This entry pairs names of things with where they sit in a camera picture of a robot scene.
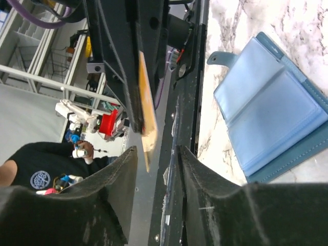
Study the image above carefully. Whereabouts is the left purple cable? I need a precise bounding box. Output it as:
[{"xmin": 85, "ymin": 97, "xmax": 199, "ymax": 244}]
[{"xmin": 6, "ymin": 0, "xmax": 73, "ymax": 29}]

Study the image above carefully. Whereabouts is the person in black shirt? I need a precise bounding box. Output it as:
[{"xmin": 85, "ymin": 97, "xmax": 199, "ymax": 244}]
[{"xmin": 1, "ymin": 141, "xmax": 117, "ymax": 192}]

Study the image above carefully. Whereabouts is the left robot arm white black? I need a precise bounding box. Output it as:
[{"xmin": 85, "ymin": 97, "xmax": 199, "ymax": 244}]
[{"xmin": 82, "ymin": 1, "xmax": 192, "ymax": 133}]

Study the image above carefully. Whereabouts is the grey metal shelving unit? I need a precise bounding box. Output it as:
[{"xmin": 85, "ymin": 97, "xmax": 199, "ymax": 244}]
[{"xmin": 1, "ymin": 1, "xmax": 119, "ymax": 112}]

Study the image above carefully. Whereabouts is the blue leather card holder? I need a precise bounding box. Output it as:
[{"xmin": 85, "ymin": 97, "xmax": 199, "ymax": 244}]
[{"xmin": 207, "ymin": 32, "xmax": 327, "ymax": 183}]

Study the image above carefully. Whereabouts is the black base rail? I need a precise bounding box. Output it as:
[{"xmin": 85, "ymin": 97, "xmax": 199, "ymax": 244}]
[{"xmin": 145, "ymin": 1, "xmax": 210, "ymax": 245}]

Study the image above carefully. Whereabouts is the red white teleoperation device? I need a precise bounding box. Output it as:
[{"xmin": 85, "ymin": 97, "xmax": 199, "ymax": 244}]
[{"xmin": 55, "ymin": 99, "xmax": 130, "ymax": 143}]

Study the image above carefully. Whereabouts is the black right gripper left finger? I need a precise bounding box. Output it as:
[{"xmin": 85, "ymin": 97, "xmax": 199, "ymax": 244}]
[{"xmin": 1, "ymin": 146, "xmax": 138, "ymax": 245}]

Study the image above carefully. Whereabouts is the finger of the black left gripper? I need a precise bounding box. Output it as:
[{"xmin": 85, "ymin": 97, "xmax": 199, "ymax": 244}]
[
  {"xmin": 135, "ymin": 1, "xmax": 169, "ymax": 99},
  {"xmin": 83, "ymin": 1, "xmax": 142, "ymax": 133}
]

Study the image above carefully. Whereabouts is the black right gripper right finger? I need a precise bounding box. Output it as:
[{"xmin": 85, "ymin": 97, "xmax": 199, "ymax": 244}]
[{"xmin": 177, "ymin": 146, "xmax": 327, "ymax": 245}]

